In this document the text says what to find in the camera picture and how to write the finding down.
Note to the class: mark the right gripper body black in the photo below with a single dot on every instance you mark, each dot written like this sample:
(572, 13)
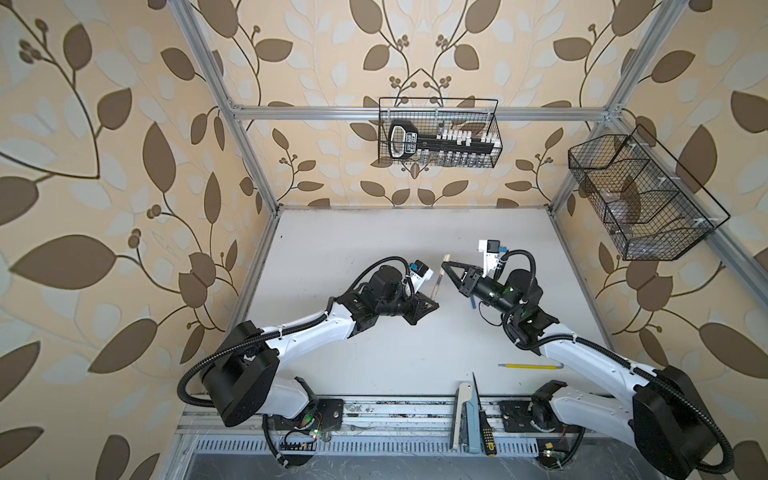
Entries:
(488, 290)

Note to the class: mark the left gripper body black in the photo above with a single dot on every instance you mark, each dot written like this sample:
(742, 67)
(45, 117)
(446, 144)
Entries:
(396, 305)

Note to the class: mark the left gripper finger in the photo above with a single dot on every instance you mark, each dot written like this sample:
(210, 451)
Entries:
(423, 303)
(414, 315)

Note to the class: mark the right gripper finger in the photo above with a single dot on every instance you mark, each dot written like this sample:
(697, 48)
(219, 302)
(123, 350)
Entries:
(453, 268)
(464, 283)

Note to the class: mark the beige pen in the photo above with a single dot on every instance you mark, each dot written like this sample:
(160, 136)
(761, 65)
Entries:
(436, 287)

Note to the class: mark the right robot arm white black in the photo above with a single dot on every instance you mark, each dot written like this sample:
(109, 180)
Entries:
(658, 412)

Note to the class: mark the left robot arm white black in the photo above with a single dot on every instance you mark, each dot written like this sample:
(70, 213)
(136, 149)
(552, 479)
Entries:
(240, 379)

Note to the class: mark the beige blue utility tool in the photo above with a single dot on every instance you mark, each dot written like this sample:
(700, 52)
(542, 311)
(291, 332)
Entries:
(465, 431)

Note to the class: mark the black screwdriver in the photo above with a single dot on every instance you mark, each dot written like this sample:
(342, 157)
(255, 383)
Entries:
(486, 431)

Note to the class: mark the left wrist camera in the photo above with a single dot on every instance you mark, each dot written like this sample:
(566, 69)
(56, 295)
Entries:
(419, 273)

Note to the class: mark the black socket set rail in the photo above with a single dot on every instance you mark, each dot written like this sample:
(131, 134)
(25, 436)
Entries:
(404, 139)

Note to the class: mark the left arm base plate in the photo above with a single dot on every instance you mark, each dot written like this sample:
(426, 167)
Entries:
(325, 414)

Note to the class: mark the back wire basket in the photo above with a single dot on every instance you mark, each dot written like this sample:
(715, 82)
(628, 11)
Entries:
(438, 132)

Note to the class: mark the wire basket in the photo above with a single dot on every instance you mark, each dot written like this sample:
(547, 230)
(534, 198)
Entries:
(652, 206)
(438, 132)

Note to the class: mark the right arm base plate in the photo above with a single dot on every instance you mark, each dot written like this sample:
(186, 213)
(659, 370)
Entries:
(518, 416)

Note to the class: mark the aluminium front rail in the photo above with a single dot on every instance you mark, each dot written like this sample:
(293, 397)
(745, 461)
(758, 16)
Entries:
(372, 426)

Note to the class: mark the right wire basket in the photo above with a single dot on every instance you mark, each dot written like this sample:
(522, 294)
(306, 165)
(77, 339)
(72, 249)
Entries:
(652, 206)

